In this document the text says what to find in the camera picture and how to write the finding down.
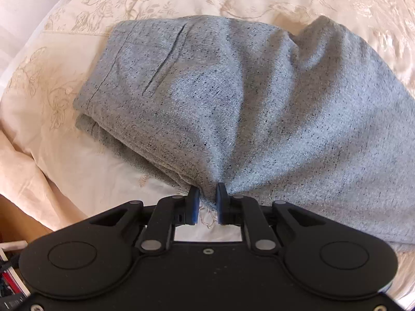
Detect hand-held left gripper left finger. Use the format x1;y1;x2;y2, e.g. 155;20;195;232
89;185;200;255

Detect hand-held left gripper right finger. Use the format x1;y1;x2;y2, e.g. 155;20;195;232
216;182;326;255

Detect grey speckled pants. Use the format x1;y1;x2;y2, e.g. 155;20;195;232
73;15;415;245

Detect cream embroidered bedspread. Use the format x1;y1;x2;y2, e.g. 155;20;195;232
0;0;415;311

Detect stack of books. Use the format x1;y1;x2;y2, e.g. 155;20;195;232
0;240;31;300

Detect wooden bed frame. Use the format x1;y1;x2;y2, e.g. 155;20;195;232
0;193;54;243

